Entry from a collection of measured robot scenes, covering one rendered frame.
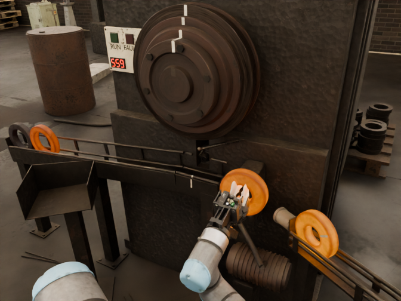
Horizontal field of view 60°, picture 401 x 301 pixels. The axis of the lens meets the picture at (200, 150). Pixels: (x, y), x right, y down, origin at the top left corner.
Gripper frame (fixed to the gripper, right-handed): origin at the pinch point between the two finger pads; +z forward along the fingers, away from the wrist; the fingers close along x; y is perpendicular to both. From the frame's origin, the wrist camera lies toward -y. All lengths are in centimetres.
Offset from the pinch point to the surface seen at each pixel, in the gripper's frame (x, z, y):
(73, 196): 74, -11, -24
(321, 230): -24.8, -0.8, -8.6
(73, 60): 259, 164, -76
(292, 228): -15.4, 2.3, -16.9
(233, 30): 12.4, 27.2, 37.8
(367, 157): -37, 151, -114
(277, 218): -9.3, 6.0, -19.4
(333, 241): -28.7, -2.5, -10.0
